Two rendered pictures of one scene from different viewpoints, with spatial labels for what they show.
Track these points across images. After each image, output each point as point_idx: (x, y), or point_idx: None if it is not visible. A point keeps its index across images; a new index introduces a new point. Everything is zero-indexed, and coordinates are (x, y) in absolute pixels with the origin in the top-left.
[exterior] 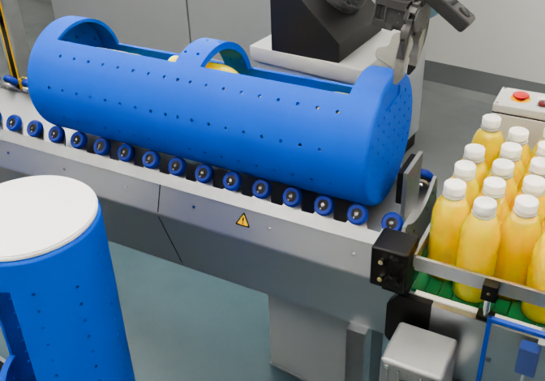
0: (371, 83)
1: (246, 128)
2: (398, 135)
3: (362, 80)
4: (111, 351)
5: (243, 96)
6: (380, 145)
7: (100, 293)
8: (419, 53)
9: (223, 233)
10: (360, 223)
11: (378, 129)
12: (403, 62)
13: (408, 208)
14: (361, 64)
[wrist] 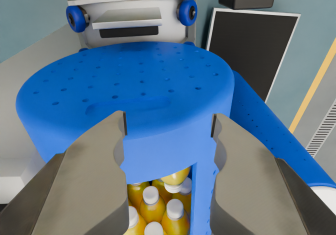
0: (167, 153)
1: None
2: (97, 66)
3: (164, 169)
4: (262, 121)
5: (208, 227)
6: (176, 70)
7: (282, 148)
8: (98, 137)
9: None
10: (194, 44)
11: (197, 85)
12: (267, 148)
13: (145, 9)
14: (2, 184)
